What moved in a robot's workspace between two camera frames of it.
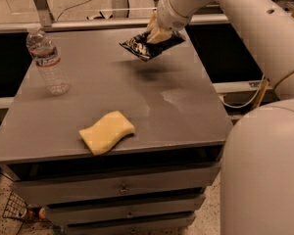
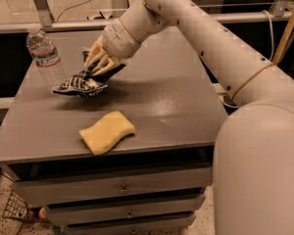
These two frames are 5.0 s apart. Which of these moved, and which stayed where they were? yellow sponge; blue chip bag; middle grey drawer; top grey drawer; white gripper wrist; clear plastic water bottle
Moved: white gripper wrist; blue chip bag
Stayed: yellow sponge; top grey drawer; middle grey drawer; clear plastic water bottle
